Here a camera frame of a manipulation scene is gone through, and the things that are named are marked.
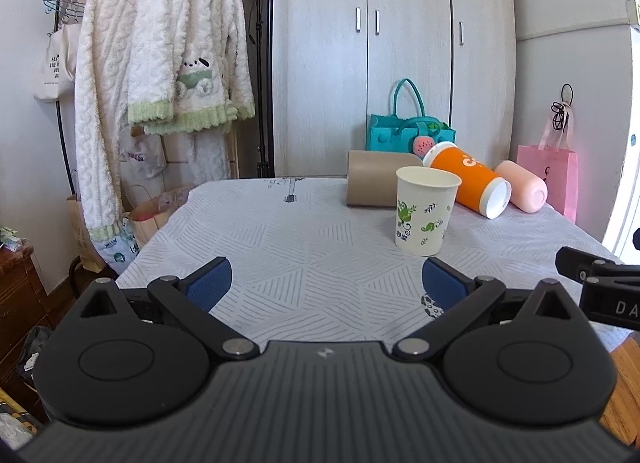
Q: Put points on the patterned grey tablecloth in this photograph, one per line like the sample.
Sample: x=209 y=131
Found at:
x=300 y=243

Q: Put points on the orange cup white rim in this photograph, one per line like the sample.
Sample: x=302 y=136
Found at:
x=465 y=178

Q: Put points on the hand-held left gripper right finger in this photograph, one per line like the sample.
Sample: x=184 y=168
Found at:
x=442 y=285

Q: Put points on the black mesh bin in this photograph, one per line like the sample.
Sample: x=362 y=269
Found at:
x=32 y=353

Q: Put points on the white canvas tote bag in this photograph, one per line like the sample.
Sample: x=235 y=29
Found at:
x=55 y=68

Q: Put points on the black light stand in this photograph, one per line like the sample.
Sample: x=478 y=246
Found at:
x=259 y=68

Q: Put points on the pink cup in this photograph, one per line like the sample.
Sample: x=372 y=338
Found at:
x=522 y=185

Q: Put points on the watermelon plush charm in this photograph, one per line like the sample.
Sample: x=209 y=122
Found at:
x=421 y=146

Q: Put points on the pink gift bag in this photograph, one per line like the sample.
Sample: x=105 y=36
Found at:
x=552 y=178

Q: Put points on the white paper cup green print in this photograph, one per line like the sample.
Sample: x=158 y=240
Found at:
x=425 y=213

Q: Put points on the dark wooden cabinet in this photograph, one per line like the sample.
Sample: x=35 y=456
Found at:
x=20 y=303

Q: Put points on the brown cardboard tube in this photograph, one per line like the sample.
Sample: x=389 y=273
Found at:
x=372 y=178

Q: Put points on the tall brown paper bag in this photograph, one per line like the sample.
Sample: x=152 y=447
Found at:
x=82 y=238

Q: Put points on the long white fleece robe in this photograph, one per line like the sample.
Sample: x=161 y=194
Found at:
x=100 y=93

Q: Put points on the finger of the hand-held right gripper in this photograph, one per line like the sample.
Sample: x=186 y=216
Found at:
x=575 y=263

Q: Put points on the white printed plastic bag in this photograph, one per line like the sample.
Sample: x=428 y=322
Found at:
x=120 y=245

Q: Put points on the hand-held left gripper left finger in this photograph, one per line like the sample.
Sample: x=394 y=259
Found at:
x=210 y=285

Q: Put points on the teal tote bag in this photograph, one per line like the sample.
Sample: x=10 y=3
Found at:
x=387 y=135

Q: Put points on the white bag purple print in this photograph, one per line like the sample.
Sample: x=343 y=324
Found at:
x=142 y=155

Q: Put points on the grey wooden wardrobe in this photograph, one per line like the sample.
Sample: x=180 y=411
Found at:
x=320 y=68

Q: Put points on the white fleece jacket puppy print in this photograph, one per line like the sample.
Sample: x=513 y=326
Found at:
x=190 y=43

